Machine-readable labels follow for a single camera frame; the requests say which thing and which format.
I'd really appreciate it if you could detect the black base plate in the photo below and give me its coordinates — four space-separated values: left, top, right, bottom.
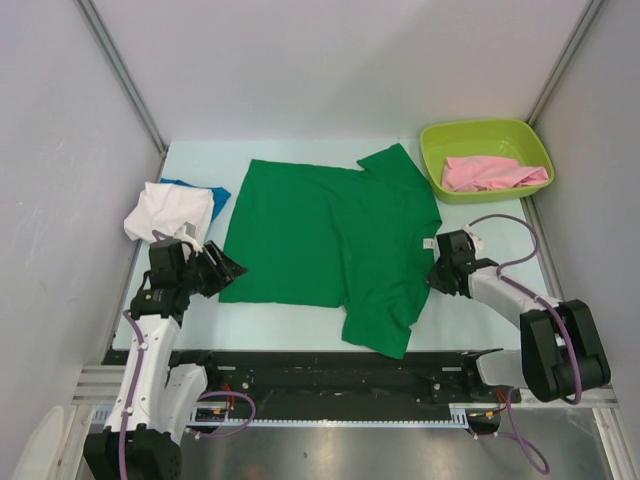
170 350 520 421

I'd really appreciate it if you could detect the lime green plastic basin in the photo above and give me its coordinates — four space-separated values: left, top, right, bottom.
420 119 555 205

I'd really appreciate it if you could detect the green t shirt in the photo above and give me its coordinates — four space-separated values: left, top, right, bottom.
219 144 442 359

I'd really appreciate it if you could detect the blue t shirt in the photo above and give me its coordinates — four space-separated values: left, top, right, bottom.
160 178 231 221

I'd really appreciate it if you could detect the right aluminium frame post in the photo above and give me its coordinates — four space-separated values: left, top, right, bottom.
525 0 609 128

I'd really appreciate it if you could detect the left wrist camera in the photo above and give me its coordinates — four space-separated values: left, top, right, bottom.
173 222 202 253

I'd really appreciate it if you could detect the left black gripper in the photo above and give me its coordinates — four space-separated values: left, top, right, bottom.
178 240 247 297

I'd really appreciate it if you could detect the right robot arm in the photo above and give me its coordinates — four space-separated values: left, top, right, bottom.
427 230 611 404

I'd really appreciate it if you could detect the aluminium frame post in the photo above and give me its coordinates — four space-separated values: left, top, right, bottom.
525 0 609 128
74 0 168 158

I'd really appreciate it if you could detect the left aluminium frame post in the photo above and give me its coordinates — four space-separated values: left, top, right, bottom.
74 0 168 158

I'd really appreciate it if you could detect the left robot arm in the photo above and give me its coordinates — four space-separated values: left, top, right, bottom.
83 237 248 479

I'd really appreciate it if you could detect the aluminium rail right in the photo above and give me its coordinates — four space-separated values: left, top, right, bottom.
518 386 618 408

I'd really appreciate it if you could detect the pink t shirt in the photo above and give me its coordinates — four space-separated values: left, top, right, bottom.
441 156 550 192

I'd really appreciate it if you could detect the white t shirt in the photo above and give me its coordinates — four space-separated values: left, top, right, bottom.
123 182 214 244

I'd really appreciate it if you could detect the grey slotted cable duct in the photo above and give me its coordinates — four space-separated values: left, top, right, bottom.
92 403 481 430

